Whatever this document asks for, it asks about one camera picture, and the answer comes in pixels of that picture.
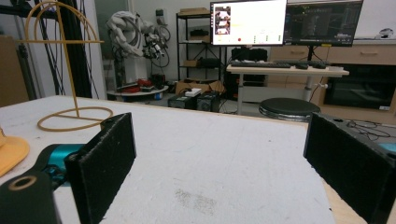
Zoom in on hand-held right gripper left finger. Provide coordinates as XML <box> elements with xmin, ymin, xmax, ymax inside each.
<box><xmin>64</xmin><ymin>112</ymin><xmax>137</xmax><ymax>224</ymax></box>

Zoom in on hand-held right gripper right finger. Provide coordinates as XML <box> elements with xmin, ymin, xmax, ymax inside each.
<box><xmin>303</xmin><ymin>111</ymin><xmax>396</xmax><ymax>224</ymax></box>

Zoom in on black round stool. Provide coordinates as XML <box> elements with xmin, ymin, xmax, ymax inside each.
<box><xmin>259</xmin><ymin>97</ymin><xmax>321</xmax><ymax>122</ymax></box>

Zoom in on yellow hat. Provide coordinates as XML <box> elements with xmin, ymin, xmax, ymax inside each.
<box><xmin>0</xmin><ymin>125</ymin><xmax>31</xmax><ymax>177</ymax></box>

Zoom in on wooden cabinet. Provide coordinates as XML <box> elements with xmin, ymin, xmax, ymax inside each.
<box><xmin>269</xmin><ymin>43</ymin><xmax>396</xmax><ymax>125</ymax></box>

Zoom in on white standing desk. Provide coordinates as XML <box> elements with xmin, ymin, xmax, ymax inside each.
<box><xmin>226</xmin><ymin>63</ymin><xmax>350</xmax><ymax>116</ymax></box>

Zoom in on black electronics box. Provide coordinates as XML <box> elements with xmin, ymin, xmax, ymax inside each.
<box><xmin>167</xmin><ymin>91</ymin><xmax>222</xmax><ymax>112</ymax></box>

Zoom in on brown cardboard box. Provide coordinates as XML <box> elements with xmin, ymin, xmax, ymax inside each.
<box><xmin>175</xmin><ymin>79</ymin><xmax>226</xmax><ymax>95</ymax></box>

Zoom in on black keyboard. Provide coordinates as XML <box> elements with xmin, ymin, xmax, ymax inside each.
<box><xmin>230</xmin><ymin>61</ymin><xmax>292</xmax><ymax>69</ymax></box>

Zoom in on dark-screen monitor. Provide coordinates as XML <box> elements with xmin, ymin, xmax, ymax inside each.
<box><xmin>283</xmin><ymin>0</ymin><xmax>364</xmax><ymax>48</ymax></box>

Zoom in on black metal shelf rack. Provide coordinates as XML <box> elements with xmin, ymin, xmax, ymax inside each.
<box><xmin>176</xmin><ymin>7</ymin><xmax>228</xmax><ymax>82</ymax></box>

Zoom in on white-screen monitor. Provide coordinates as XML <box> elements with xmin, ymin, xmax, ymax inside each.
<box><xmin>209</xmin><ymin>0</ymin><xmax>288</xmax><ymax>47</ymax></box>

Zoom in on black cables on floor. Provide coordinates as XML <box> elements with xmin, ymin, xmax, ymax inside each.
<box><xmin>332</xmin><ymin>118</ymin><xmax>396</xmax><ymax>142</ymax></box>

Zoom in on yellow wire hat stand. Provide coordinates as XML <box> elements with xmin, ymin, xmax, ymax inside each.
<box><xmin>17</xmin><ymin>0</ymin><xmax>114</xmax><ymax>133</ymax></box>

